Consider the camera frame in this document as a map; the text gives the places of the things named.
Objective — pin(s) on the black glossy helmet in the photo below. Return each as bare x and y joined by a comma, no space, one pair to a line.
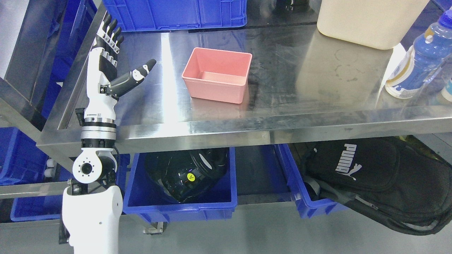
183,176

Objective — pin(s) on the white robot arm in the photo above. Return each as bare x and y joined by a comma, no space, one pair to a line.
92,203

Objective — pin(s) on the blue crate under backpack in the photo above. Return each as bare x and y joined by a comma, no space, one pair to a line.
306,207

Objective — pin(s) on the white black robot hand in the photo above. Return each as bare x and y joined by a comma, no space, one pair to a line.
104,86

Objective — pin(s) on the blue crate with helmet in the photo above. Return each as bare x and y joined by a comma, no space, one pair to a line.
143,199

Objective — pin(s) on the stainless steel table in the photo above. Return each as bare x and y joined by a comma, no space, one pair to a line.
302,86

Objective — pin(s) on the blue drink bottle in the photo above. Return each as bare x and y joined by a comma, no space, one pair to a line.
422,59

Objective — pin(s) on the beige plastic container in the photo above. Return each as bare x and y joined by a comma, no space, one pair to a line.
379,24

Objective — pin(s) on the pink plastic storage box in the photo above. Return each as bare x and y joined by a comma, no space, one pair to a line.
218,75

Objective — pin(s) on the black Puma backpack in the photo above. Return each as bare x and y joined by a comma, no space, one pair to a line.
398,184

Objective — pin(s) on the blue crate on table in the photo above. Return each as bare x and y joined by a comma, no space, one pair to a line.
166,15

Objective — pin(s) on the blue crate lower left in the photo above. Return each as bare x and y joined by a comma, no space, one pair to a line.
21,162

